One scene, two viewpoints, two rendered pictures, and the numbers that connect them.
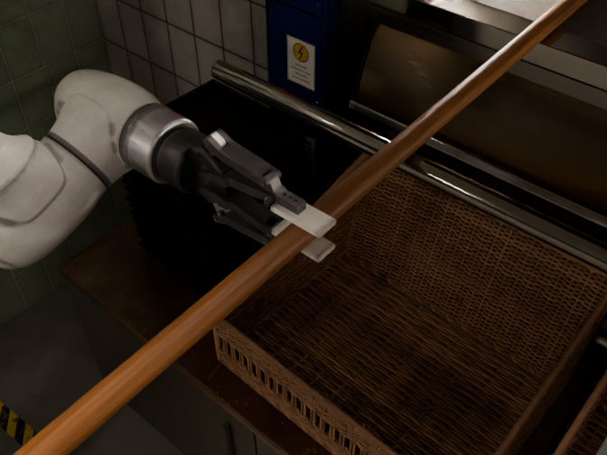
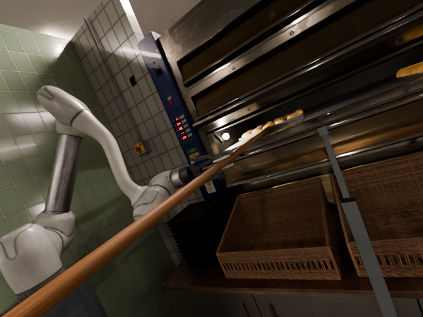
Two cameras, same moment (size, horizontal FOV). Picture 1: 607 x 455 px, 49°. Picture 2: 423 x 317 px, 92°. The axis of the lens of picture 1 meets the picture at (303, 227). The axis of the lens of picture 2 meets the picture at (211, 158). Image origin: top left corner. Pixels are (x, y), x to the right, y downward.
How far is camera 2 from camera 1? 0.53 m
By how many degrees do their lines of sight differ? 41
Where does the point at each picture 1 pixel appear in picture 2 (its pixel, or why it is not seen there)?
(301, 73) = (211, 189)
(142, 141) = (175, 173)
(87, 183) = (164, 192)
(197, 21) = not seen: hidden behind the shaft
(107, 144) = (167, 181)
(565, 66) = (266, 139)
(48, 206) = (155, 197)
